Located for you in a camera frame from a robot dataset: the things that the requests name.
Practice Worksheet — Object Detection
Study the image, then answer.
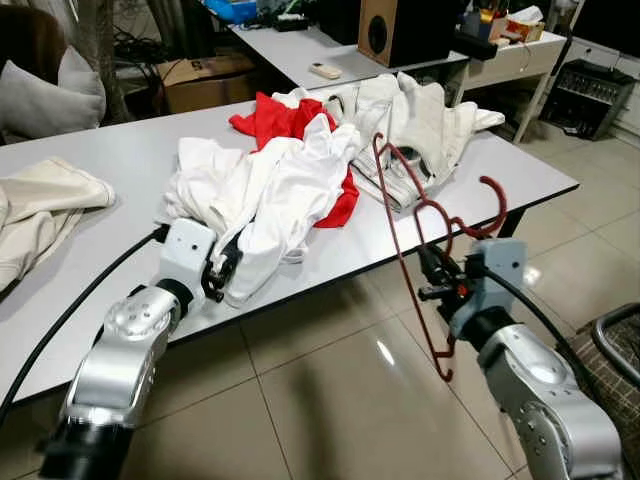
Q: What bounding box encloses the red plastic hanger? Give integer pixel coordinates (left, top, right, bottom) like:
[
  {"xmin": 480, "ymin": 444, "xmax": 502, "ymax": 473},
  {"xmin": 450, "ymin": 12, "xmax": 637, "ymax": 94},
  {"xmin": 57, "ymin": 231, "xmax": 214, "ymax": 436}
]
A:
[{"xmin": 372, "ymin": 130, "xmax": 508, "ymax": 383}]

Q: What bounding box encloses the white shirt black print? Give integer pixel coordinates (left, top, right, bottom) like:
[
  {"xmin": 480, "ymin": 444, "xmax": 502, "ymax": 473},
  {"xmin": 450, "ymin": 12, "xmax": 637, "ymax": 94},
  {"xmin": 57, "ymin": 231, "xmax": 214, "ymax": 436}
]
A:
[{"xmin": 222, "ymin": 112, "xmax": 363, "ymax": 306}]

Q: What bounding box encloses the white crumpled garment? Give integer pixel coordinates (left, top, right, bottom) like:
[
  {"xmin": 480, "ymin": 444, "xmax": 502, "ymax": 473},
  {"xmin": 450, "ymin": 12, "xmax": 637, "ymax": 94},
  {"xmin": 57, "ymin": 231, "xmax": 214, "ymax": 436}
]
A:
[{"xmin": 160, "ymin": 135, "xmax": 266, "ymax": 241}]

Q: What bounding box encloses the red crumpled garment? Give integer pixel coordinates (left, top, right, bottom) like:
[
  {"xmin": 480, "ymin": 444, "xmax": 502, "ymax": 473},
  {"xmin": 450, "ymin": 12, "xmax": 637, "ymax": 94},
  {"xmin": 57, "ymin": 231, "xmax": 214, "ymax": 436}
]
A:
[{"xmin": 230, "ymin": 92, "xmax": 359, "ymax": 229}]

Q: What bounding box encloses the white table black edge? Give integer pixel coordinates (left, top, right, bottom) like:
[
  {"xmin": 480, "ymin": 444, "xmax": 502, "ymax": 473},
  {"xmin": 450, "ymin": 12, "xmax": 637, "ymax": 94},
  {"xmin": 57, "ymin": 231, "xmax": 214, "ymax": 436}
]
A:
[{"xmin": 0, "ymin": 80, "xmax": 581, "ymax": 401}]

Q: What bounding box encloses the brown cardboard box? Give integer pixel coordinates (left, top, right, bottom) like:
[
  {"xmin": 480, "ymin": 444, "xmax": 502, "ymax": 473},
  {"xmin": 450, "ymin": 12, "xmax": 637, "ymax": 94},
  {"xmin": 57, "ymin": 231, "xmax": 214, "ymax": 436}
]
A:
[{"xmin": 155, "ymin": 52, "xmax": 263, "ymax": 113}]

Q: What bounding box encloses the cream folded cloth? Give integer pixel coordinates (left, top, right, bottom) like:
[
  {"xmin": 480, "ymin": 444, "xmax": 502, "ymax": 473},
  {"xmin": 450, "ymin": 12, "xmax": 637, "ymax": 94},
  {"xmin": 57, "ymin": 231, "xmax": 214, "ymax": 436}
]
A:
[{"xmin": 0, "ymin": 158, "xmax": 116, "ymax": 293}]

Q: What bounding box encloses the brown wicker chair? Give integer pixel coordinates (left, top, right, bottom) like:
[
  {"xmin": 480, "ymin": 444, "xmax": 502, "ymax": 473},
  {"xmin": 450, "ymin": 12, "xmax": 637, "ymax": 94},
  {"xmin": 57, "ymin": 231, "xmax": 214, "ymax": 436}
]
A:
[{"xmin": 570, "ymin": 300, "xmax": 640, "ymax": 461}]

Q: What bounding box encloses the white side table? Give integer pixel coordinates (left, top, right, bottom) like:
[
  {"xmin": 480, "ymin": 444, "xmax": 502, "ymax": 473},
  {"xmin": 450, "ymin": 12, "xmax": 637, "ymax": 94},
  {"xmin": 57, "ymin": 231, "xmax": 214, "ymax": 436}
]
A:
[{"xmin": 455, "ymin": 30, "xmax": 566, "ymax": 141}]

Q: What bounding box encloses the white desk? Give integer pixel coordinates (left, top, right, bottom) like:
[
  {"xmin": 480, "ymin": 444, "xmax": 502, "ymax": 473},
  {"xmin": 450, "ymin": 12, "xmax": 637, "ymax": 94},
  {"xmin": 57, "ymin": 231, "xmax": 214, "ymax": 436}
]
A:
[{"xmin": 228, "ymin": 20, "xmax": 471, "ymax": 91}]

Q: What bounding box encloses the black audio mixer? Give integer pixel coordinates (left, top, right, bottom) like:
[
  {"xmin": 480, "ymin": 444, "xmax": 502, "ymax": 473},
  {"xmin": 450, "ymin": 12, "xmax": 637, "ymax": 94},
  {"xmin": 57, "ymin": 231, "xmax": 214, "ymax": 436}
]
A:
[{"xmin": 540, "ymin": 58, "xmax": 638, "ymax": 141}]

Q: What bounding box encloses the wooden loudspeaker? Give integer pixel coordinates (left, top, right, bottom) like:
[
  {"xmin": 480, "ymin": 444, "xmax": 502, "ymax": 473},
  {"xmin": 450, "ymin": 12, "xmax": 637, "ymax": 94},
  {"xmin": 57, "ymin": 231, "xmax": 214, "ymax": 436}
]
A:
[{"xmin": 357, "ymin": 0, "xmax": 461, "ymax": 69}]

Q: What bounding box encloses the grey pillow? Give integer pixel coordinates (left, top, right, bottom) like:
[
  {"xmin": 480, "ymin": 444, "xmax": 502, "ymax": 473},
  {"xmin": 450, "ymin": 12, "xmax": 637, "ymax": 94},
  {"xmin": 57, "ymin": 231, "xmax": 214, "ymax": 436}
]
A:
[{"xmin": 0, "ymin": 45, "xmax": 108, "ymax": 141}]

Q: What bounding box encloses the dark brown armchair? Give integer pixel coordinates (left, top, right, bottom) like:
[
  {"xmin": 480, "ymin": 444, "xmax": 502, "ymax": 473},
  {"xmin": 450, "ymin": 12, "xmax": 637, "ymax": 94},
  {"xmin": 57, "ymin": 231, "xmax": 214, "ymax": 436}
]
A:
[{"xmin": 0, "ymin": 5, "xmax": 66, "ymax": 86}]

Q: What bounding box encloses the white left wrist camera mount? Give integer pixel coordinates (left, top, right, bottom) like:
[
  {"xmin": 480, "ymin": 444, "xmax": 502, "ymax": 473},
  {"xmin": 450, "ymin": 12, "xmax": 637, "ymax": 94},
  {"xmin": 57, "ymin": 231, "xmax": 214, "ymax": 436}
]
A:
[{"xmin": 158, "ymin": 218, "xmax": 216, "ymax": 301}]

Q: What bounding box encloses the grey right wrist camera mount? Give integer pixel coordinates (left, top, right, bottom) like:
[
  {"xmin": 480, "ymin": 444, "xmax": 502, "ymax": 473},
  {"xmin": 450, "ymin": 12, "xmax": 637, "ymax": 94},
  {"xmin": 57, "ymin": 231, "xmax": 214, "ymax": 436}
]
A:
[{"xmin": 448, "ymin": 238, "xmax": 528, "ymax": 336}]

